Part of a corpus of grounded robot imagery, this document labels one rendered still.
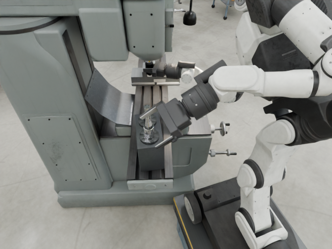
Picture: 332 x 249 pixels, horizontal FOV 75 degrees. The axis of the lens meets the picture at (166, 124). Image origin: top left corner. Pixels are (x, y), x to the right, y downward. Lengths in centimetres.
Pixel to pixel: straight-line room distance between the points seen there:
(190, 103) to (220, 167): 180
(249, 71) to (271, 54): 24
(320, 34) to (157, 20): 67
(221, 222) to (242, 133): 145
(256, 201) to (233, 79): 81
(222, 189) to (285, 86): 104
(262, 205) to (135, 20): 111
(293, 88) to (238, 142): 202
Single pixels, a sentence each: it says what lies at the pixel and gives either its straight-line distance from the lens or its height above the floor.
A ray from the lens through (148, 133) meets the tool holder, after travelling 94.
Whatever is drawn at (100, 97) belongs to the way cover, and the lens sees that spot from 144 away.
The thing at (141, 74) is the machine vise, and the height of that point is 105.
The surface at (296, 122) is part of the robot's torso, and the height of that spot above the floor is 142.
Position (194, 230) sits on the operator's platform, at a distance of 162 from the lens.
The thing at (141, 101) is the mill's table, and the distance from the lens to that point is 150.
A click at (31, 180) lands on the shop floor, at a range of 257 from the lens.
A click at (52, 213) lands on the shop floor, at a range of 230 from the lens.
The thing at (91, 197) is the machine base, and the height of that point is 17.
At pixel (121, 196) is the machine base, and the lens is 199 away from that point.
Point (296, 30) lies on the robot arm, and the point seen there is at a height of 169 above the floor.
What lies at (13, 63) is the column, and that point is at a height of 139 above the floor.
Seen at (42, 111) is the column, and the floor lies 108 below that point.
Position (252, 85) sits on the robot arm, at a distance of 59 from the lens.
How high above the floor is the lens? 193
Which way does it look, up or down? 47 degrees down
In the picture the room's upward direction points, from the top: straight up
